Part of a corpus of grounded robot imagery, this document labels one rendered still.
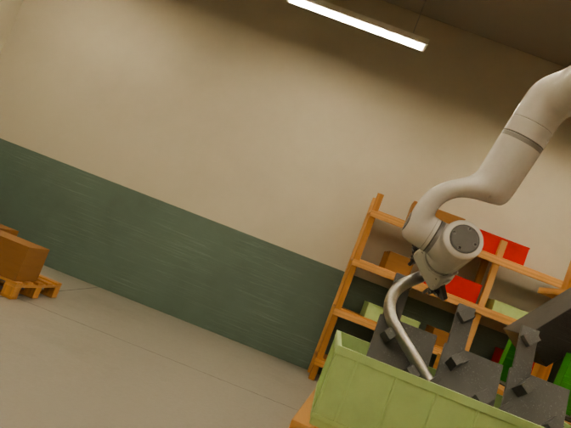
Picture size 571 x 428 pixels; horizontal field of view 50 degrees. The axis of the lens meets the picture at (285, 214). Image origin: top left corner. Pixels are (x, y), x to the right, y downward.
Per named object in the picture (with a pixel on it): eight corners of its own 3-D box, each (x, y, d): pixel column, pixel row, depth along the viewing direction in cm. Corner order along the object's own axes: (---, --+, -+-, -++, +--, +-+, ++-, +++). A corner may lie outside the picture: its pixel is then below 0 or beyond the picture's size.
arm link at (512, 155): (476, 109, 123) (397, 236, 127) (547, 149, 121) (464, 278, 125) (471, 115, 132) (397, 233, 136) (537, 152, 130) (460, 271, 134)
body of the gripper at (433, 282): (466, 272, 137) (451, 283, 147) (444, 232, 140) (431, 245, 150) (438, 284, 135) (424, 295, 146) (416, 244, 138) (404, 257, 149)
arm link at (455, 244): (415, 259, 135) (452, 281, 134) (432, 241, 122) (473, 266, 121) (433, 228, 137) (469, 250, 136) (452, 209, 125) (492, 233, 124)
